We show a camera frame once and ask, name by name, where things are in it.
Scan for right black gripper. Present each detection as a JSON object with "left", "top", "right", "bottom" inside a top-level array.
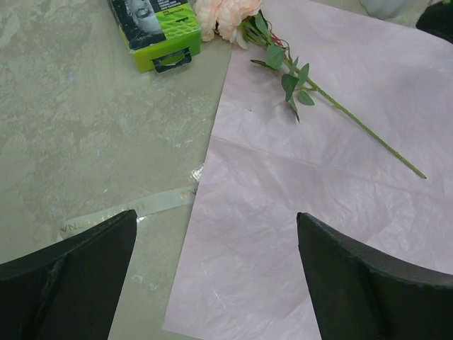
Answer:
[{"left": 415, "top": 1, "right": 452, "bottom": 41}]

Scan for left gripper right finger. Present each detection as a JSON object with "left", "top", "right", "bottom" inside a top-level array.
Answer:
[{"left": 297, "top": 212, "right": 452, "bottom": 339}]

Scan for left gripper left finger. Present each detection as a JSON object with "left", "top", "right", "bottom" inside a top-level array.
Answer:
[{"left": 1, "top": 210, "right": 137, "bottom": 340}]

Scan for pink wrapping paper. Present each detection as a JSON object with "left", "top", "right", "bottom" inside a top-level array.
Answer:
[{"left": 163, "top": 1, "right": 452, "bottom": 339}]

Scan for peach rose stem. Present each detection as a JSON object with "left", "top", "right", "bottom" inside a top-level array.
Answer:
[{"left": 193, "top": 1, "right": 427, "bottom": 179}]

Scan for beige ribbon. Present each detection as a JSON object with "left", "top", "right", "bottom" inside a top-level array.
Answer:
[{"left": 56, "top": 163, "right": 206, "bottom": 242}]

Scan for black green product box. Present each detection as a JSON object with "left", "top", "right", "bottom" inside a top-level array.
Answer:
[{"left": 108, "top": 0, "right": 201, "bottom": 73}]

